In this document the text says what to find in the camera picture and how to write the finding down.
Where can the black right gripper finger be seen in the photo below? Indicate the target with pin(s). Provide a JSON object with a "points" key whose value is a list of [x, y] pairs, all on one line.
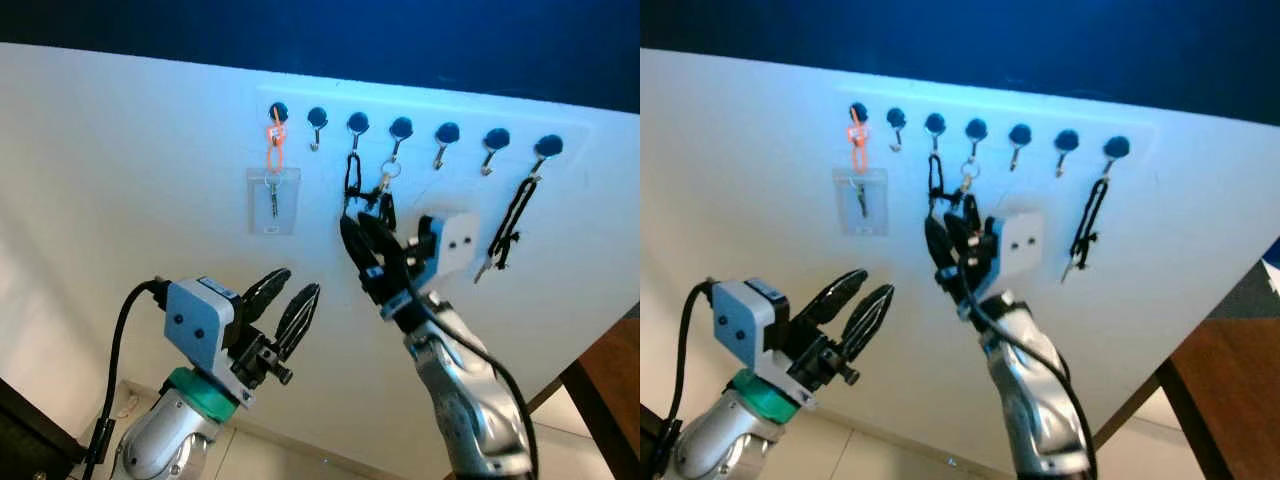
{"points": [[965, 238], [383, 245], [940, 250], [355, 250]]}

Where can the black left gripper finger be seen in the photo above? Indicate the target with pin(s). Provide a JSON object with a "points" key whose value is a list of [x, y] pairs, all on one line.
{"points": [[265, 292], [298, 318], [868, 318], [835, 295]]}

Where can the black carabiner key holder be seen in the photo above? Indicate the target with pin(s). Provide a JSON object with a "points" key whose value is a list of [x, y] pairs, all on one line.
{"points": [[930, 180], [347, 180]]}

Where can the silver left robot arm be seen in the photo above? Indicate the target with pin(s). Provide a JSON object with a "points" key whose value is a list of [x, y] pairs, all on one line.
{"points": [[715, 445], [160, 440]]}

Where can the blue magnetic hook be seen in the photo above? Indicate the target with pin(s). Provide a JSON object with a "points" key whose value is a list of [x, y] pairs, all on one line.
{"points": [[548, 146], [977, 128], [1117, 147], [935, 122], [1020, 133], [401, 127], [279, 112], [317, 116], [447, 132], [358, 122], [896, 117], [496, 138], [1067, 139], [858, 113]]}

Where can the clear plastic badge pouch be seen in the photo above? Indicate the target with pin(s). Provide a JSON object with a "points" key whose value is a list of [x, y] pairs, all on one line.
{"points": [[873, 222], [285, 222]]}

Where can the small key in pouch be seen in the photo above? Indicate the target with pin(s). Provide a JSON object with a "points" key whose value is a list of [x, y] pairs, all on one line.
{"points": [[860, 200], [272, 200]]}

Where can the orange carabiner clip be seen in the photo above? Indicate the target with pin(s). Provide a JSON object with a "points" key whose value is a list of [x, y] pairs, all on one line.
{"points": [[273, 150], [857, 150]]}

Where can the dark brown wooden table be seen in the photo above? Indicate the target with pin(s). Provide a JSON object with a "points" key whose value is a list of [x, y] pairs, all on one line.
{"points": [[1220, 400], [610, 390]]}

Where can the black floor mat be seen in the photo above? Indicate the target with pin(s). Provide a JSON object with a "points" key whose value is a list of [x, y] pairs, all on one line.
{"points": [[1255, 292]]}

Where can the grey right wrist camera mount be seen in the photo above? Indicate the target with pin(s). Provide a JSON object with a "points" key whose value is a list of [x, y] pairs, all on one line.
{"points": [[1020, 245], [455, 243]]}

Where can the white hook rail strip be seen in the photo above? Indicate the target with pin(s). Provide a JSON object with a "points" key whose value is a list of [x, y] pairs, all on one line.
{"points": [[998, 123], [424, 122]]}

